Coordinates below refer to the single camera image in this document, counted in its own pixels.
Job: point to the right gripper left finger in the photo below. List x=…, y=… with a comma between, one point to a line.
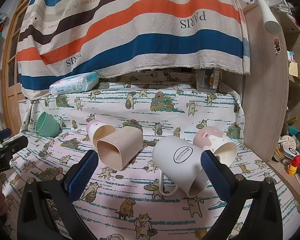
x=42, y=201

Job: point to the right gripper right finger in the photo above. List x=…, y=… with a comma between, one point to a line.
x=263, y=221

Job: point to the beige square cup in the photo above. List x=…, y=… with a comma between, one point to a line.
x=117, y=149

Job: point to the pink white cartoon cup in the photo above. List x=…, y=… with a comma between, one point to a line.
x=98, y=130

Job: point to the pink cream cat cup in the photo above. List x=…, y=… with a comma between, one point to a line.
x=211, y=138

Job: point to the green plastic mug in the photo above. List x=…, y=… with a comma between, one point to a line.
x=47, y=126

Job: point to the red yellow toy figure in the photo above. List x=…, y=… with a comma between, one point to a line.
x=293, y=166

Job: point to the wooden door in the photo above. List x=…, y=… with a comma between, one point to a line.
x=11, y=89

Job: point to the round white clock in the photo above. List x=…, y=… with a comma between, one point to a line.
x=288, y=147

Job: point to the cat print bedsheet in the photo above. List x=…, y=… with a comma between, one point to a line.
x=127, y=204

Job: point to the baby wipes pack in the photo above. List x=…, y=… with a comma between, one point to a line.
x=75, y=84

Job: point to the wooden shelf unit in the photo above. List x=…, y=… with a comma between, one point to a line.
x=272, y=90

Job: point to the striped Paris cloth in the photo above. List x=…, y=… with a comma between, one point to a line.
x=62, y=38

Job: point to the clear storage box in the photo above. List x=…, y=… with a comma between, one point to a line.
x=207, y=80

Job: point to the bear sticker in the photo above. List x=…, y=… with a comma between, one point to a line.
x=277, y=44

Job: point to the white clip lamp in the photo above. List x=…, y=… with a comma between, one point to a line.
x=270, y=22

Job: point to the white mug with handle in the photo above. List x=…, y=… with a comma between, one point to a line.
x=179, y=161

